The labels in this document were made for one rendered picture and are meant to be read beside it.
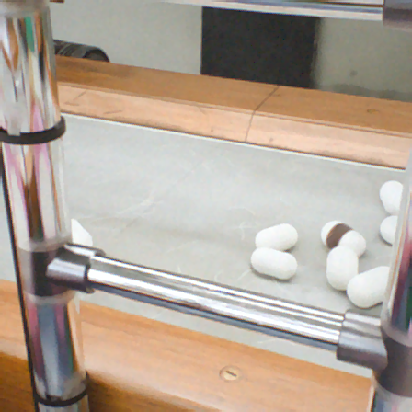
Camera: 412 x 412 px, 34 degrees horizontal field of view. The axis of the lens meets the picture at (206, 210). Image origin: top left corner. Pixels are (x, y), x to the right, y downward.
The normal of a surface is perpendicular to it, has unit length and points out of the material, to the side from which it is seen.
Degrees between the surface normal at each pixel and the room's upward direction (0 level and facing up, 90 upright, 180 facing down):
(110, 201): 0
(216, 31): 86
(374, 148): 45
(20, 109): 90
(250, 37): 86
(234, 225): 0
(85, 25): 90
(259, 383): 0
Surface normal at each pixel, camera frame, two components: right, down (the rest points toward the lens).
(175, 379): 0.01, -0.88
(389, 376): -0.76, 0.31
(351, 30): -0.34, 0.44
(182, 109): -0.26, -0.30
